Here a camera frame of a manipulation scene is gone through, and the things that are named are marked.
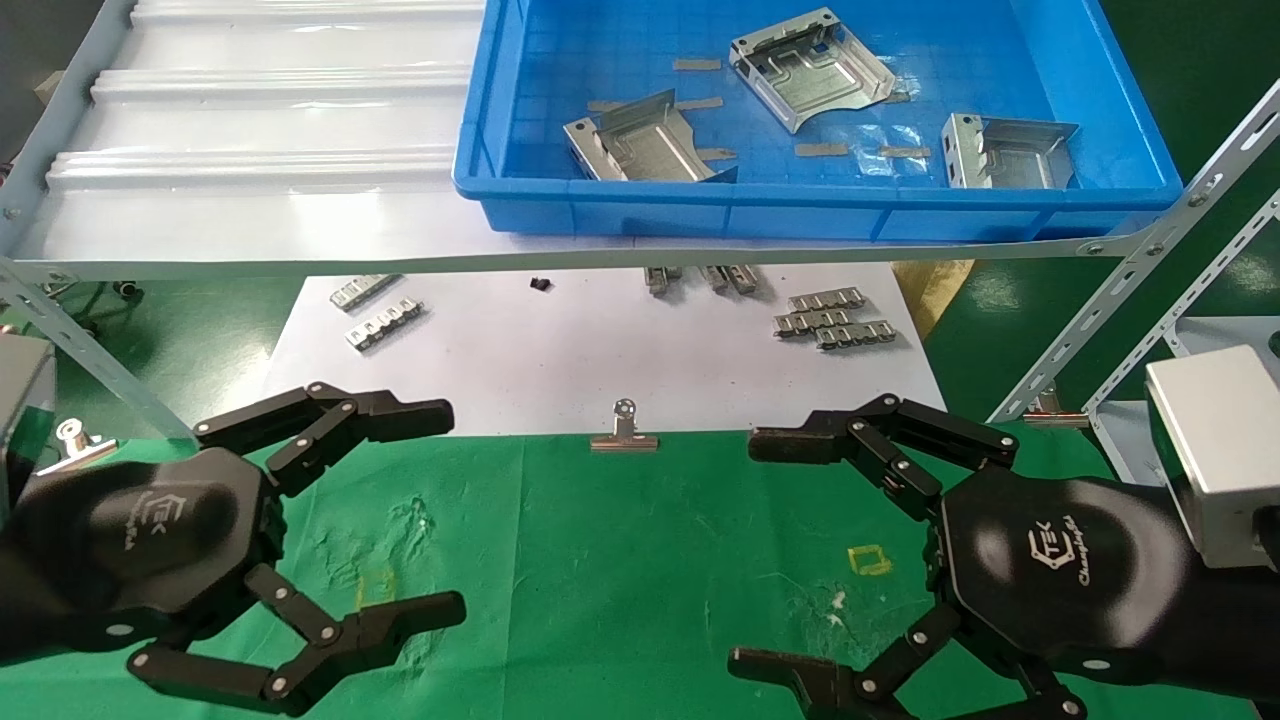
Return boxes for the sheet metal part boxed walls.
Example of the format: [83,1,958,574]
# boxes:
[941,112,1080,191]

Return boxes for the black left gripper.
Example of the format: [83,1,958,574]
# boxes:
[0,382,468,718]

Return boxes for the sheet metal part raised flap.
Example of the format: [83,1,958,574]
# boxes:
[562,89,739,184]

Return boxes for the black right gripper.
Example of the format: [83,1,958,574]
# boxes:
[728,393,1280,720]

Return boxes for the grey metal shelf unit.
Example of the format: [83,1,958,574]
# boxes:
[1085,185,1280,491]

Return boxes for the grey slotted metal frame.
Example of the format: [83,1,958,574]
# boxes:
[0,0,1280,446]

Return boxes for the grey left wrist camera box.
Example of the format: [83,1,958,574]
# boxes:
[0,335,57,501]

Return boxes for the stamped sheet metal part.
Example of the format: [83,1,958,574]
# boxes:
[729,7,898,135]

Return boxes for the green table cloth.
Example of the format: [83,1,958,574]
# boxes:
[0,425,1161,720]

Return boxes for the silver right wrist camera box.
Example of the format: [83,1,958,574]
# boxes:
[1145,345,1280,571]

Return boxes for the white paper sheet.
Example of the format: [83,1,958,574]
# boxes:
[262,262,953,438]

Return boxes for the blue plastic bin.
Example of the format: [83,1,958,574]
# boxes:
[452,0,1184,244]

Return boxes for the clear plastic bag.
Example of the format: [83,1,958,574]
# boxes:
[848,122,945,181]

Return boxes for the white ribbed shelf panel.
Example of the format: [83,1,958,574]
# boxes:
[15,0,1131,269]

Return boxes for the silver binder clip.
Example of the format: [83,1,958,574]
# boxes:
[1022,385,1091,429]
[35,418,119,476]
[589,398,661,453]

